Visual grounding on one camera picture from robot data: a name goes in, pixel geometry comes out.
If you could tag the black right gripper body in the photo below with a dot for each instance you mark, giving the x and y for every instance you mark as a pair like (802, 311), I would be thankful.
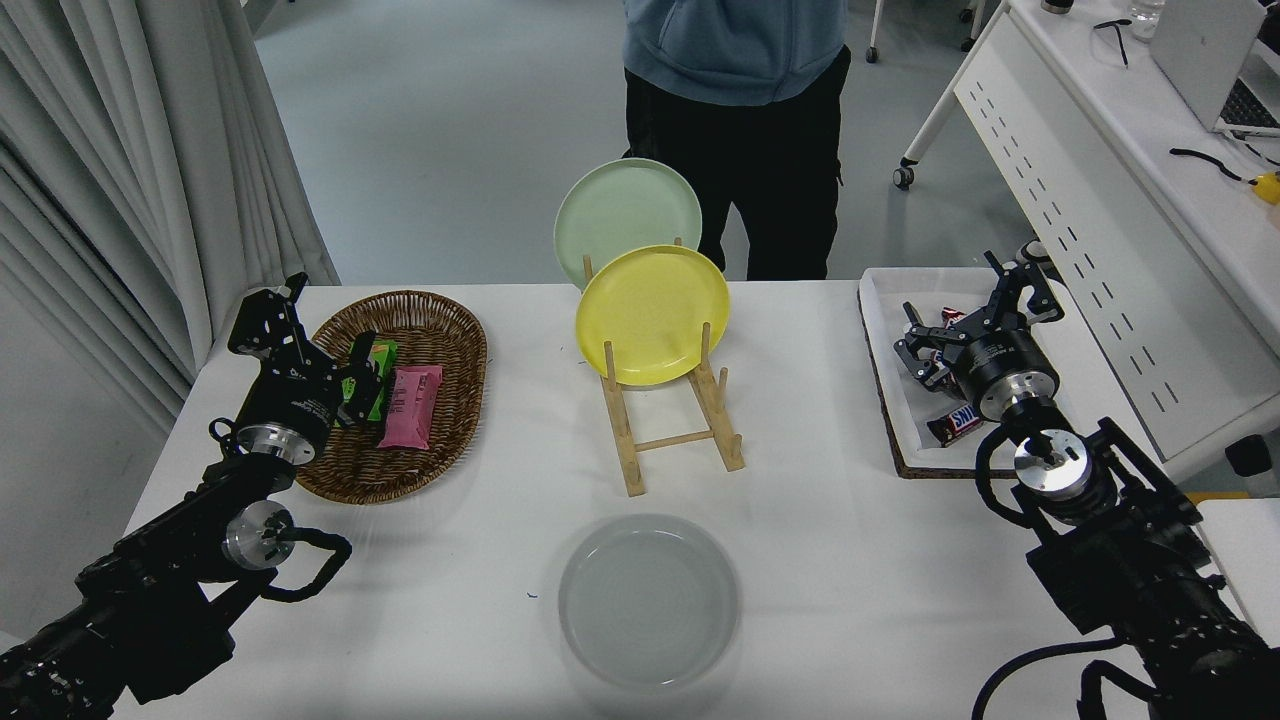
(1000, 360)

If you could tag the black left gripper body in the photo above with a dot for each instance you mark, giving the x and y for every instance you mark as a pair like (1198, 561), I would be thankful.
(292, 405)

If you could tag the grey plate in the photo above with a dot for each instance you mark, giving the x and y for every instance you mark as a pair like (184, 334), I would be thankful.
(650, 600)

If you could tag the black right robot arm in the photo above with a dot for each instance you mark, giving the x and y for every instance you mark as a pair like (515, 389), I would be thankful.
(1130, 570)

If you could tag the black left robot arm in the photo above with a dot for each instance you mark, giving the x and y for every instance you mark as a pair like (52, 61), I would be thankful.
(150, 580)

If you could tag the wooden plate rack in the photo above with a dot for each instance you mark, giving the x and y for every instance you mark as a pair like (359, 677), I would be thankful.
(625, 450)

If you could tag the yellow plate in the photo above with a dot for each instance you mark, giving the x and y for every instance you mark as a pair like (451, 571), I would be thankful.
(650, 310)

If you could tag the pale green plate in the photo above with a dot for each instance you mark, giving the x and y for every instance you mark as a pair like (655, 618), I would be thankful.
(625, 215)

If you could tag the green snack bar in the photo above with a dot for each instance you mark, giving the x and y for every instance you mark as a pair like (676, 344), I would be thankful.
(389, 352)

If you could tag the white and black shoe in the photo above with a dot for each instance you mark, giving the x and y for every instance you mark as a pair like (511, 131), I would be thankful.
(1035, 248)

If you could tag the pink snack bar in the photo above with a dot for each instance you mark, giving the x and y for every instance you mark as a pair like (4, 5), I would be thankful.
(410, 410)

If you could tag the white tray with brown base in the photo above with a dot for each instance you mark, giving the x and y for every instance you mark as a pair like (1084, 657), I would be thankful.
(885, 300)

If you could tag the brown wicker basket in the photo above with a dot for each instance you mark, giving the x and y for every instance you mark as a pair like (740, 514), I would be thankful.
(440, 330)

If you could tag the desk caster wheel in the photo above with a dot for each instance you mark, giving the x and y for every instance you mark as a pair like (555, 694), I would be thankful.
(904, 178)

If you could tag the white perforated side desk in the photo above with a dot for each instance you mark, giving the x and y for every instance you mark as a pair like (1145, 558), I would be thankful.
(1100, 120)

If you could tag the grey curtain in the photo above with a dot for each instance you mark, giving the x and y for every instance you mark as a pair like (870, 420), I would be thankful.
(100, 150)

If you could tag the small yellow object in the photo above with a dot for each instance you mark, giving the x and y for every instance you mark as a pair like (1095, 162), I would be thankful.
(1268, 188)

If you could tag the person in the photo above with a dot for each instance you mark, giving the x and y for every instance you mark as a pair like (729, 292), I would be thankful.
(750, 150)

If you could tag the black and white cylinder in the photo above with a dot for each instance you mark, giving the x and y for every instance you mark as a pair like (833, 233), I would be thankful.
(1252, 465)

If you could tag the black glasses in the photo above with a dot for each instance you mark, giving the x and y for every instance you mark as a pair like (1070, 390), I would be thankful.
(1122, 40)

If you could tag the small dark round object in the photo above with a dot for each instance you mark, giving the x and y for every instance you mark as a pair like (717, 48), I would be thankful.
(1058, 5)

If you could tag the white leg with caster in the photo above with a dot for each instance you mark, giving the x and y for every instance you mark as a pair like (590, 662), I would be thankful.
(876, 30)

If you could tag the silver laptop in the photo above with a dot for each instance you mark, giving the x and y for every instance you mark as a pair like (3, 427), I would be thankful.
(1200, 50)

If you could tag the clear bottle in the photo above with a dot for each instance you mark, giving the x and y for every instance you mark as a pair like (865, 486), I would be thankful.
(1148, 15)

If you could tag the white side table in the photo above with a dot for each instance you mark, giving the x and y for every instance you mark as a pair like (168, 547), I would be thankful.
(1250, 545)

